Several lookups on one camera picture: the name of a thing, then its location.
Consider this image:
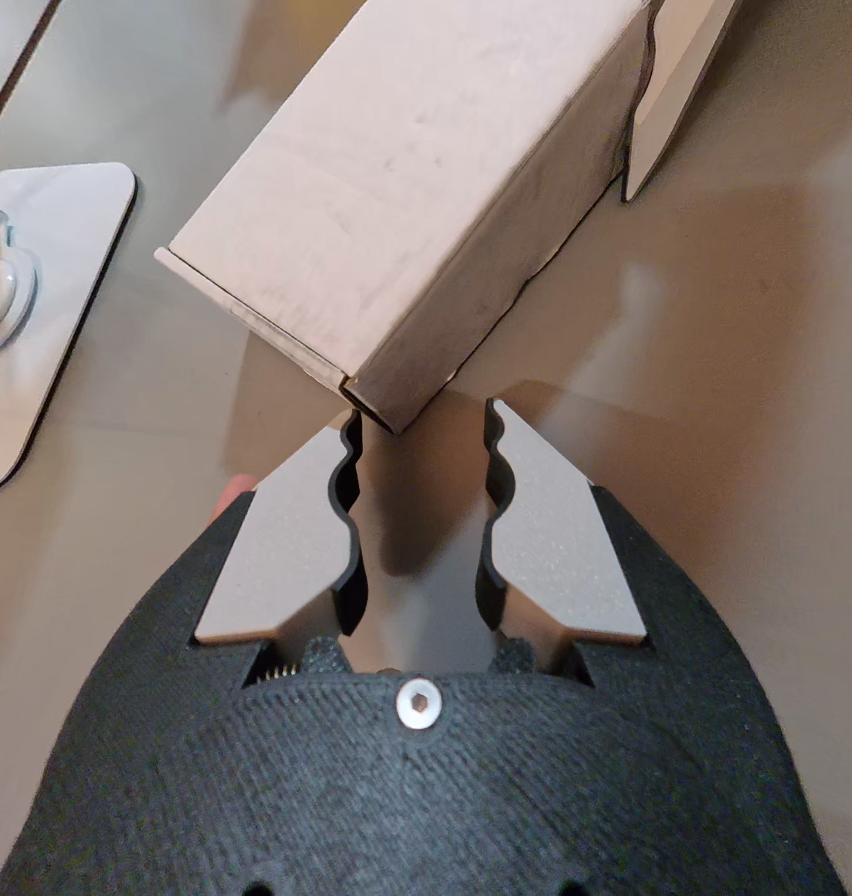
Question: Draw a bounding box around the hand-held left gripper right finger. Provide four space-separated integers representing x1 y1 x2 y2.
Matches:
475 398 648 669

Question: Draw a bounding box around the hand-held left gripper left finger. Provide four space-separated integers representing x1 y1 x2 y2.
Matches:
193 409 368 662

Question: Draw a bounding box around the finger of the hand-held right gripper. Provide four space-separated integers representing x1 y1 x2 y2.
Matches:
620 0 739 204

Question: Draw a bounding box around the white cardboard mailer box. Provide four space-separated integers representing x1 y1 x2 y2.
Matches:
154 0 654 435

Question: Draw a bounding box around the grey desk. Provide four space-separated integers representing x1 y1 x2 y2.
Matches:
0 0 852 896

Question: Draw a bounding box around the person's left hand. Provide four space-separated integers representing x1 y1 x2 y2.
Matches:
209 474 259 525

